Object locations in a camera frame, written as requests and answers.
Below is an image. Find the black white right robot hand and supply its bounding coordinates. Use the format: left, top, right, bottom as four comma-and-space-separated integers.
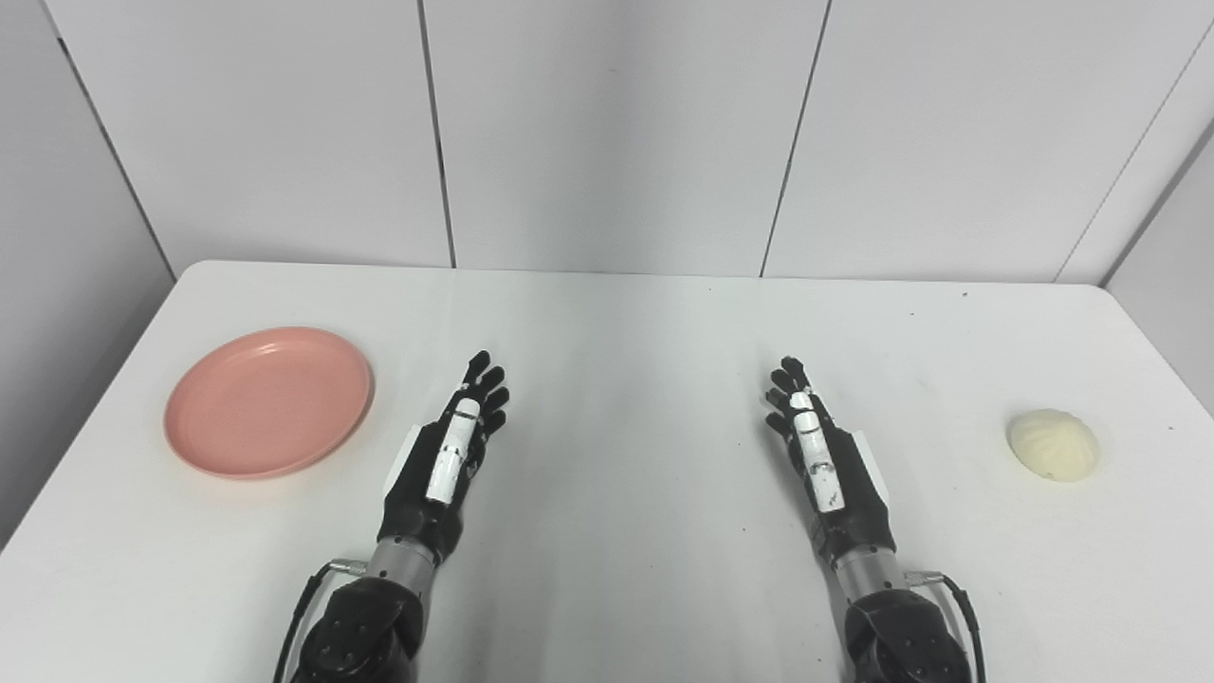
764, 356, 898, 571

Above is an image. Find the white steamed bun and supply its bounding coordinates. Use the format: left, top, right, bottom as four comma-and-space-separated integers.
1006, 409, 1101, 483

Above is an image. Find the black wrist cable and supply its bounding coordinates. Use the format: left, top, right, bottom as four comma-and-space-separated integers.
273, 560, 369, 683
905, 569, 987, 683

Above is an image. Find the pink round plate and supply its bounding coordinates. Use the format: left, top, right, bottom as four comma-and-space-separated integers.
163, 327, 375, 480

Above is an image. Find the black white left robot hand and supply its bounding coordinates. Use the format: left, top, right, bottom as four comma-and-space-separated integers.
377, 350, 511, 562

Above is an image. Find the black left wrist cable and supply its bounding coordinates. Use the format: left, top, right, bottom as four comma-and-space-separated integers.
273, 560, 369, 683

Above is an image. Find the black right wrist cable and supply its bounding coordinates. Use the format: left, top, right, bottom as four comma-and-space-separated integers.
905, 569, 987, 683

